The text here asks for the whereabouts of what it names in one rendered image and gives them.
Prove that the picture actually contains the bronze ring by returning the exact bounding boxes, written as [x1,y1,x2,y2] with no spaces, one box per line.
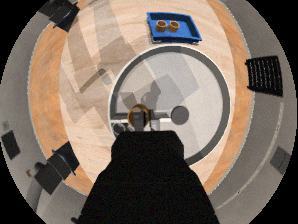
[156,20,168,32]
[128,104,149,128]
[168,22,180,32]

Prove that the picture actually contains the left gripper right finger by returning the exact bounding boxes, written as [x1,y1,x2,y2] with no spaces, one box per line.
[149,109,161,131]

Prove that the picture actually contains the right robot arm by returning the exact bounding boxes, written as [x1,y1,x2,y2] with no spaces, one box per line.
[25,153,71,213]

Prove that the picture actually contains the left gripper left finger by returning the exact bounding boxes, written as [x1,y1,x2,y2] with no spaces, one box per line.
[133,109,146,131]

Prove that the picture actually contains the blue shallow tray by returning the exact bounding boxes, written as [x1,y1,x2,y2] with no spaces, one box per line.
[146,12,202,44]

